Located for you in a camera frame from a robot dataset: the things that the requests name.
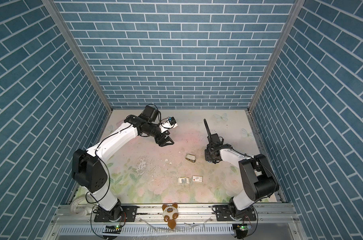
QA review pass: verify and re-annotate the staple box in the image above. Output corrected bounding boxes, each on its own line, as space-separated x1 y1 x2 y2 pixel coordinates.
192 176 202 183

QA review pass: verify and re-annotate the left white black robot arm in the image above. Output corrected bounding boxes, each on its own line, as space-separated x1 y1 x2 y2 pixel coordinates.
72 104 177 212

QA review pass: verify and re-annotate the beige mini stapler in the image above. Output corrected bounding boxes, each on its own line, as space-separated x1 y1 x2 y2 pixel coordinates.
185 154 196 163

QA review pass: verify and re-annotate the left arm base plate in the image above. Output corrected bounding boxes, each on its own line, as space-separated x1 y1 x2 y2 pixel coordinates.
92 206 138 223

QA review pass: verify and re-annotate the staple box tray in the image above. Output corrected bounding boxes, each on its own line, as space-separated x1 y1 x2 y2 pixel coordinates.
178 177 189 184

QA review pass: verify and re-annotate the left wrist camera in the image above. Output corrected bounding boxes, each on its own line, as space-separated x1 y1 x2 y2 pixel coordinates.
161 117 178 130

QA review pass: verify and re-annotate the white coiled cable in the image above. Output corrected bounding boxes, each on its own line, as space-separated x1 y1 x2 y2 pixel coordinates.
70 194 94 217

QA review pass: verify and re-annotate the aluminium front rail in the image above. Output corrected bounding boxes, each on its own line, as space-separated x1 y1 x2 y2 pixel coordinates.
52 203 299 225

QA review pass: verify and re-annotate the panda plush toy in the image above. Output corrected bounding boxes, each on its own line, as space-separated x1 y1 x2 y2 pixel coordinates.
162 203 179 230

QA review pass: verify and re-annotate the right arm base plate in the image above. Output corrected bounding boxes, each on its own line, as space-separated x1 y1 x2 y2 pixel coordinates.
211 204 257 222

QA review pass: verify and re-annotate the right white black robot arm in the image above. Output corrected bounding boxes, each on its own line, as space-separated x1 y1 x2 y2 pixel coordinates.
204 133 279 219

